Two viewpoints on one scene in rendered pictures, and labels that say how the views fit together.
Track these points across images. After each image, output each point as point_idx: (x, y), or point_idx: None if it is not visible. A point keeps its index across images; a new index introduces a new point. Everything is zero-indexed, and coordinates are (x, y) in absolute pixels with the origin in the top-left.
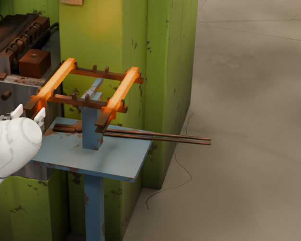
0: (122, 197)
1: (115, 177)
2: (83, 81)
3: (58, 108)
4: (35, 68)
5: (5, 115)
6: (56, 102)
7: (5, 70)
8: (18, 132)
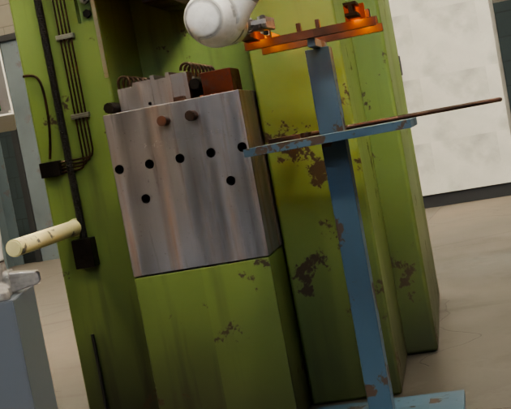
0: (385, 298)
1: (382, 128)
2: (292, 105)
3: (262, 157)
4: (225, 76)
5: (192, 156)
6: (258, 142)
7: (182, 93)
8: None
